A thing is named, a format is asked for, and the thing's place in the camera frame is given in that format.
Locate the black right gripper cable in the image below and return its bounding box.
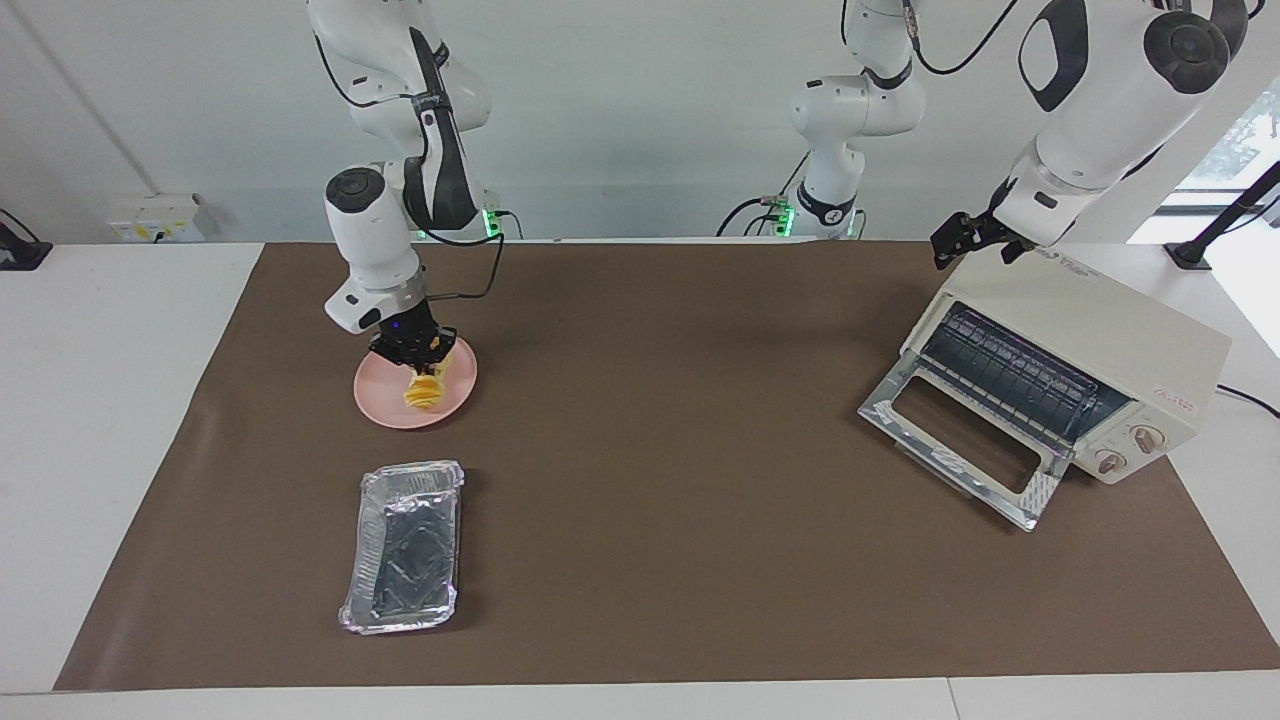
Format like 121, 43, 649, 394
415, 208, 513, 302

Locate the black clamp stand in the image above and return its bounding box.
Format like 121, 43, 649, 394
0, 208, 53, 272
1165, 160, 1280, 271

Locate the black hanging arm cable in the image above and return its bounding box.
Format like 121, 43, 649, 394
905, 0, 1021, 77

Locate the white toaster oven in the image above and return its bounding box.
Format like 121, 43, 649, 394
900, 243, 1233, 487

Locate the white wall socket box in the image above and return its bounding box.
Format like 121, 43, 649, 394
105, 193, 204, 244

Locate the metal wire oven rack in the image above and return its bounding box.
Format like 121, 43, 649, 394
920, 303, 1131, 447

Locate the brown table mat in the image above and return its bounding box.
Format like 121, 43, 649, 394
53, 240, 1280, 693

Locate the bright window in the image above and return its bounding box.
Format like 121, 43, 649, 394
1160, 80, 1280, 216

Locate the pink round plate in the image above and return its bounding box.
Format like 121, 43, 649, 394
354, 335, 479, 430

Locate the glass oven door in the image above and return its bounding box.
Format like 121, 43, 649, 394
857, 352, 1073, 532

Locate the aluminium foil tray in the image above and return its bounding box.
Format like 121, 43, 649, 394
338, 460, 467, 635

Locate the black oven power cord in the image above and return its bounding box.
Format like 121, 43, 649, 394
1215, 383, 1280, 419

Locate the black background arm cable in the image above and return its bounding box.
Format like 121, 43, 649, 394
715, 150, 813, 238

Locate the golden sliced bread loaf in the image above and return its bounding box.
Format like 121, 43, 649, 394
403, 348, 456, 412

